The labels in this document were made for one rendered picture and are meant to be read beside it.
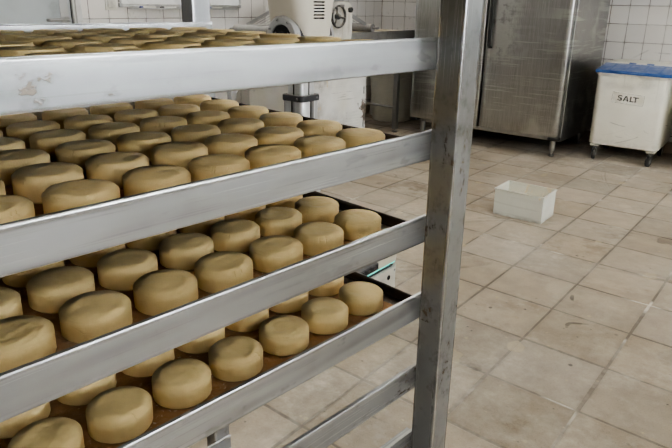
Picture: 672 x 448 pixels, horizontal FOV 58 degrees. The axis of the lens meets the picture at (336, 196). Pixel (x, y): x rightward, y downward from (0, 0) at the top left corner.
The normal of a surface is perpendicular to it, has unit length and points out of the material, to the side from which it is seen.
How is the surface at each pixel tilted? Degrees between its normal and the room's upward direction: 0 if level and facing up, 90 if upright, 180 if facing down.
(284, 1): 101
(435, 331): 90
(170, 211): 90
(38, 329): 0
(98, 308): 0
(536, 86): 90
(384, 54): 90
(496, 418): 0
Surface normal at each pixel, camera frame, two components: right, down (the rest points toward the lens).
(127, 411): 0.02, -0.95
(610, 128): -0.61, 0.28
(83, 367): 0.71, 0.22
